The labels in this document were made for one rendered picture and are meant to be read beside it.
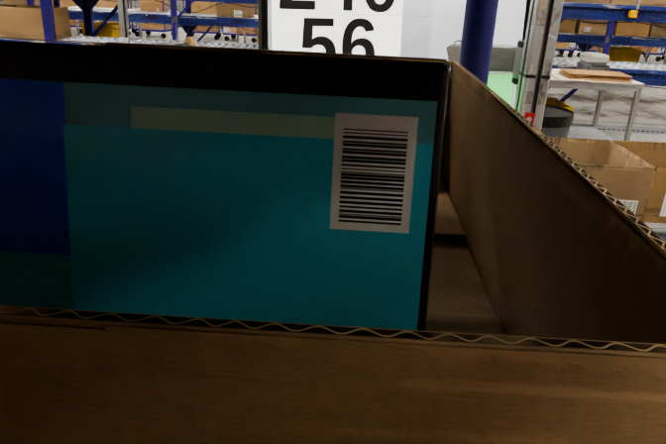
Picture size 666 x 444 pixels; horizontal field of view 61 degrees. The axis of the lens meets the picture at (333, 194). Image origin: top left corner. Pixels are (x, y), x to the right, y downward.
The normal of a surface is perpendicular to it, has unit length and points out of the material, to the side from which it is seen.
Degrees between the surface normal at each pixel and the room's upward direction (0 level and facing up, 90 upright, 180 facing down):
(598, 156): 90
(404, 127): 82
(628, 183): 90
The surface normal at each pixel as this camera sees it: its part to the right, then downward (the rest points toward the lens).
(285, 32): 0.31, 0.29
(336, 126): -0.04, 0.22
